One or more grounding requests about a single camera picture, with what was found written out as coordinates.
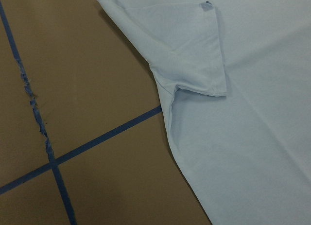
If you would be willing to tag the light blue t-shirt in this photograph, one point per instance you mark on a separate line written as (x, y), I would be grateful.
(234, 82)

